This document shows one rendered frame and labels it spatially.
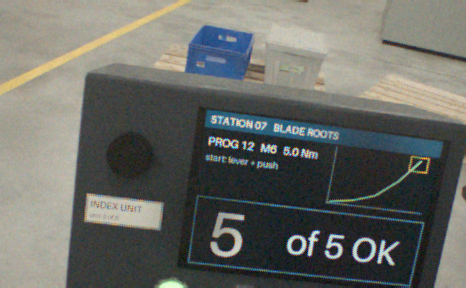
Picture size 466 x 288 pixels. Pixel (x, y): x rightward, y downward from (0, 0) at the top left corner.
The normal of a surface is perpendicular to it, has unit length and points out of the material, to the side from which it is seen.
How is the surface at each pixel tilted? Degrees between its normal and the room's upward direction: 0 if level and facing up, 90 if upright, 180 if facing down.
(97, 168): 75
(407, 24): 90
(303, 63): 95
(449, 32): 90
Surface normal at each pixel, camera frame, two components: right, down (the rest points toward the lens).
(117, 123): 0.07, 0.19
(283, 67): -0.14, 0.49
